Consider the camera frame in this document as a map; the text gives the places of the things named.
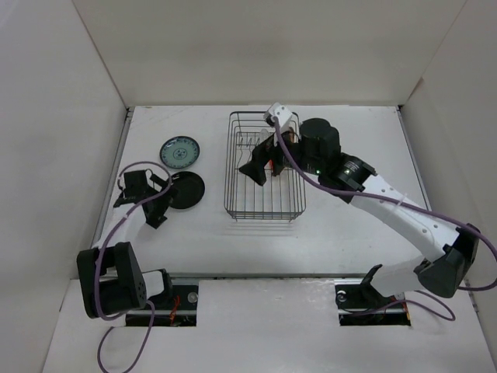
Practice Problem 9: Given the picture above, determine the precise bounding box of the blue floral plate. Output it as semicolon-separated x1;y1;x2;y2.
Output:
159;135;200;169

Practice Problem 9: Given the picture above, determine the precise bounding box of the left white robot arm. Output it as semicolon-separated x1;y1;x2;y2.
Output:
76;170;177;319

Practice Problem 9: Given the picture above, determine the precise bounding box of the clear glass plate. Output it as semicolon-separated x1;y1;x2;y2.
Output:
254;128;273;146

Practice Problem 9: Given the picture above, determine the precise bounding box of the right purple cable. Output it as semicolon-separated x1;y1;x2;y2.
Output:
269;114;497;322

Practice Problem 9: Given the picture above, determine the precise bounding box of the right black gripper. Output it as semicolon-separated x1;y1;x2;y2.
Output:
238;122;324;186

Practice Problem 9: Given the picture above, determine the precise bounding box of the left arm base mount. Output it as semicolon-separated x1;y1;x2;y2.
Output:
126;280;200;327

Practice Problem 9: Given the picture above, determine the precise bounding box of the cream patterned plate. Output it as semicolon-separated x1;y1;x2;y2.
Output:
283;127;300;144

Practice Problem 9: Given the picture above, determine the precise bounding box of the dark wire dish rack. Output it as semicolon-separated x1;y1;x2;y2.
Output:
224;110;306;221

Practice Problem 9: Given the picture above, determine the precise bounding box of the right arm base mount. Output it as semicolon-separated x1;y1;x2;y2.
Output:
335;281;411;326

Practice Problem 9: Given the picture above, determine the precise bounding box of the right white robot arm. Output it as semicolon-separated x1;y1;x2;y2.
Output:
239;118;478;306

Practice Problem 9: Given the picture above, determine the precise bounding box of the black plate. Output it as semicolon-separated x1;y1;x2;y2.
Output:
170;171;206;210

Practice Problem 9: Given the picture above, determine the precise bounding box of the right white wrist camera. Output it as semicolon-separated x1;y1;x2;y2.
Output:
263;103;293;134

